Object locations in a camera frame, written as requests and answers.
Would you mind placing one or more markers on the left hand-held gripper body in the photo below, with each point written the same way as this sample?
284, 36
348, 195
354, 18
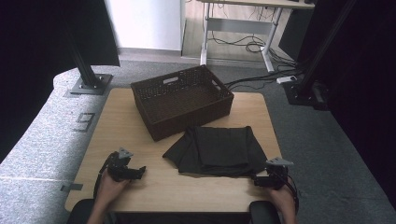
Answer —
118, 166

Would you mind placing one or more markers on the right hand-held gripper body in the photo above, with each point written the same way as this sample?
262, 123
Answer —
276, 177

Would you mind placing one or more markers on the black cloth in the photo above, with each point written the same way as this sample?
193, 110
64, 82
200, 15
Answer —
221, 149

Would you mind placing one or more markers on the brown woven basket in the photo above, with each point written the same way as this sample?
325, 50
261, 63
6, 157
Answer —
180, 102

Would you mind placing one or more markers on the person's left hand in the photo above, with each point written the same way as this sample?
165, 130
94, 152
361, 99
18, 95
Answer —
111, 188

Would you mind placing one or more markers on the person's right hand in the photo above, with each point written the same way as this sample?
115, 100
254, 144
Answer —
285, 199

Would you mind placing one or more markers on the black chair armrest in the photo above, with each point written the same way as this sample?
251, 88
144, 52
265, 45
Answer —
264, 213
79, 213

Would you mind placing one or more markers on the grey tape strip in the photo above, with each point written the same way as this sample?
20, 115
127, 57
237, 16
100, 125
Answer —
72, 187

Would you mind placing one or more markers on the person's dark lap clothing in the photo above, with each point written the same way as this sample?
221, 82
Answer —
180, 218

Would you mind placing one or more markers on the black metal stand, grey base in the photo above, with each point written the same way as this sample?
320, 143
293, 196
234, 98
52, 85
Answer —
88, 81

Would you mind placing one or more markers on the white power adapter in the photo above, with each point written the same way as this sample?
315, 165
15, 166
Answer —
286, 79

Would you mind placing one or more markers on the black curtain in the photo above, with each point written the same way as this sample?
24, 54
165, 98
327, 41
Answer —
37, 46
367, 77

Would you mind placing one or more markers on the white panel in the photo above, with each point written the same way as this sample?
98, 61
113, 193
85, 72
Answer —
146, 23

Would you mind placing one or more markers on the white desk frame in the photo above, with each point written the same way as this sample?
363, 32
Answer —
238, 26

